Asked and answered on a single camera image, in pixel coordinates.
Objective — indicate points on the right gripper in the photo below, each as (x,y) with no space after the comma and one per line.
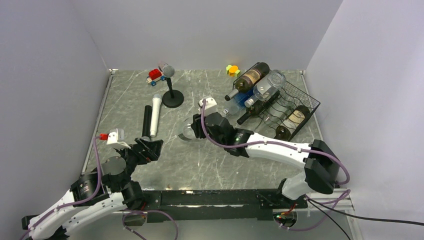
(197,127)

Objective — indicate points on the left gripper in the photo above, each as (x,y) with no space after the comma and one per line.
(151,152)

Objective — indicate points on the blue square glass bottle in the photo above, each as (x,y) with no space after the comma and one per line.
(237,103)

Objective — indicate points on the dark wine bottle black neck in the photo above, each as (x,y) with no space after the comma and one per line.
(256,109)

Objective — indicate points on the dark wine bottle silver neck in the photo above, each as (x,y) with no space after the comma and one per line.
(248,80)

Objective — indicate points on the clear round bottle front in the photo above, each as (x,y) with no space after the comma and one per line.
(266,87)

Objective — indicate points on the clear round bottle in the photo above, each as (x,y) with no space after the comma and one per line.
(186,133)
(266,87)

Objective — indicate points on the dark green wine bottle front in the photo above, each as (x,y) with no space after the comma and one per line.
(286,129)

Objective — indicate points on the clear glass bottle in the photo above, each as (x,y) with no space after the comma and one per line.
(275,114)

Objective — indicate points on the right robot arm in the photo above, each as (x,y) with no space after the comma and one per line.
(318,164)

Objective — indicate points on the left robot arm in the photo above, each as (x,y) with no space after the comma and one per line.
(94,195)

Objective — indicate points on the black white handheld microphone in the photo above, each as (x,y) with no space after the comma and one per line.
(151,118)

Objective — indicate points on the yellow green toy block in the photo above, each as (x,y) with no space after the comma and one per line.
(233,70)

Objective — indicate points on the red toy block car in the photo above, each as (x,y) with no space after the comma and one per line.
(155,76)

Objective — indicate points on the black base bar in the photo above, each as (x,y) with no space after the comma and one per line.
(184,205)

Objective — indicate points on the glitter microphone on stand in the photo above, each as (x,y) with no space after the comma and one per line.
(167,70)

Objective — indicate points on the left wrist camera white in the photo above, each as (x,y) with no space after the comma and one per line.
(116,139)

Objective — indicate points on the black wire wine rack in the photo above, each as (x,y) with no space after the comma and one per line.
(298,97)

